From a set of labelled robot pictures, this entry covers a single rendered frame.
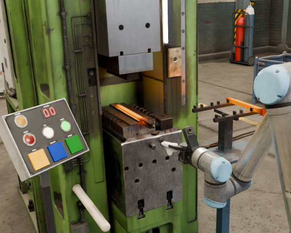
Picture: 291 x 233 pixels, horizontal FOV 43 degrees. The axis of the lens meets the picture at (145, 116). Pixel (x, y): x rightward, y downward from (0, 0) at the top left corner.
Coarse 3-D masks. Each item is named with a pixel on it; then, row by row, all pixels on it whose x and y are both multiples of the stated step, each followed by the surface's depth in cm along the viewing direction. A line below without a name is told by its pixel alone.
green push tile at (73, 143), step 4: (72, 136) 173; (76, 136) 174; (68, 140) 171; (72, 140) 172; (76, 140) 174; (68, 144) 170; (72, 144) 171; (76, 144) 173; (80, 144) 174; (68, 148) 170; (72, 148) 170; (76, 148) 172; (80, 148) 174; (72, 152) 170; (76, 152) 172
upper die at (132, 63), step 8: (104, 56) 206; (120, 56) 190; (128, 56) 192; (136, 56) 194; (144, 56) 196; (152, 56) 198; (104, 64) 208; (112, 64) 198; (120, 64) 191; (128, 64) 193; (136, 64) 195; (144, 64) 197; (152, 64) 199; (120, 72) 192; (128, 72) 194
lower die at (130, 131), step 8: (120, 104) 237; (104, 112) 229; (112, 112) 225; (120, 112) 224; (136, 112) 222; (120, 120) 213; (128, 120) 209; (136, 120) 206; (152, 120) 208; (120, 128) 204; (128, 128) 202; (136, 128) 205; (144, 128) 207; (128, 136) 204
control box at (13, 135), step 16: (16, 112) 158; (32, 112) 164; (48, 112) 169; (64, 112) 175; (0, 128) 156; (16, 128) 156; (32, 128) 161; (16, 144) 153; (32, 144) 158; (48, 144) 164; (64, 144) 169; (16, 160) 155; (48, 160) 161; (64, 160) 166; (32, 176) 153
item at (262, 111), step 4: (232, 100) 225; (236, 100) 223; (236, 104) 222; (240, 104) 219; (244, 104) 216; (248, 104) 214; (252, 104) 214; (248, 108) 213; (256, 108) 207; (260, 108) 206; (264, 108) 202; (260, 112) 204; (264, 112) 203
